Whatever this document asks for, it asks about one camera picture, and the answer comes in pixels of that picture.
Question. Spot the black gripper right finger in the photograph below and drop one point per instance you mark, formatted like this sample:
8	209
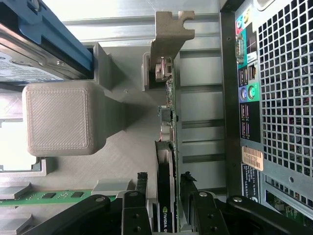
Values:
207	218

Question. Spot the green RAM stick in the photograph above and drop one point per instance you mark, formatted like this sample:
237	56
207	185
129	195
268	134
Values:
36	198

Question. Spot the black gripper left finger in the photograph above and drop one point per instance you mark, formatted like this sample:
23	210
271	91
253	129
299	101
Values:
134	215

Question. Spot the hard disk in blue carrier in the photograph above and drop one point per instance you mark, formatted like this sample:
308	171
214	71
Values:
24	61

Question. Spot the open black PC case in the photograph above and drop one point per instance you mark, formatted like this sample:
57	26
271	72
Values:
230	98

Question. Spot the gray printed parts rack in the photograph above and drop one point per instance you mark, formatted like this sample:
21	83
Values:
58	117

